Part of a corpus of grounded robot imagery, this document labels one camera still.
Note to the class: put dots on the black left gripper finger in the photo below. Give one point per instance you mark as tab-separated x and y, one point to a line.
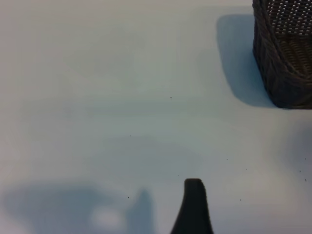
193	212

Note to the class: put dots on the dark brown wicker basket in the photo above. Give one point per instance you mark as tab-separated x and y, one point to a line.
285	73

